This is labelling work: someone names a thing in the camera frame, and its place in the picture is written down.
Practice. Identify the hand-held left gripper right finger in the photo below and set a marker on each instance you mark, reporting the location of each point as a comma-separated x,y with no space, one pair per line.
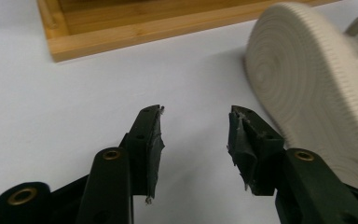
254,149

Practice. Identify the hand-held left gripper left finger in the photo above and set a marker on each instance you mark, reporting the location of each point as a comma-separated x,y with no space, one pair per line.
144,146

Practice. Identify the pair of grey sneakers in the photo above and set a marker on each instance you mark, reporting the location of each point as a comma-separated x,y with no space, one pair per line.
307,81

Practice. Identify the wooden shoe rack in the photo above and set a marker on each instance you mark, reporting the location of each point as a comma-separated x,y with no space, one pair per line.
143,31

